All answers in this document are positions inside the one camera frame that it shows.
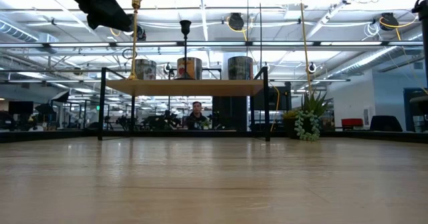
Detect gold candlestick holder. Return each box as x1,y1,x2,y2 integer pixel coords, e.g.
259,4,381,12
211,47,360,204
126,0,144,81

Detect grey glass jar candle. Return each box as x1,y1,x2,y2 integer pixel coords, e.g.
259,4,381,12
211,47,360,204
135,59,157,81

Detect black candlestick holder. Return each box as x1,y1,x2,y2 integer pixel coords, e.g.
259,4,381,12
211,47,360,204
173,19,197,81

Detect orange scented candle jar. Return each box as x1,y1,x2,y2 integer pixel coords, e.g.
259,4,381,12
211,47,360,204
177,57,203,80

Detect dark striped candle jar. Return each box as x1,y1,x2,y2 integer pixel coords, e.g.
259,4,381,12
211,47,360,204
227,55,254,81

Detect wooden shelf riser black legs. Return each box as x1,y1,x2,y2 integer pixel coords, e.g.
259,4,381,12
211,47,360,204
98,66,271,142

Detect person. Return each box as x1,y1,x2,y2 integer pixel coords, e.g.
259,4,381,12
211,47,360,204
185,100,211,131

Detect black cabinet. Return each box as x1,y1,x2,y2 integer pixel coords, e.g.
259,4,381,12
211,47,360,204
212,96,249,132

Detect potted green succulent plant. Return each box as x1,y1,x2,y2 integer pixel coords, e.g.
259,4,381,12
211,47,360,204
282,90,334,142

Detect red seat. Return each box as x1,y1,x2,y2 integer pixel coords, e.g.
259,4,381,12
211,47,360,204
340,118,364,130

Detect black office chair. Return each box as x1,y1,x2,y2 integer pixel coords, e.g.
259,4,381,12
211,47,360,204
369,114,404,132

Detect black aluminium table frame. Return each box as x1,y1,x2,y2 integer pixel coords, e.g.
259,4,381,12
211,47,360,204
0,130,428,144

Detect yellow hanging cable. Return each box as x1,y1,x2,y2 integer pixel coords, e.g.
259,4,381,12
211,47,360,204
298,0,314,95

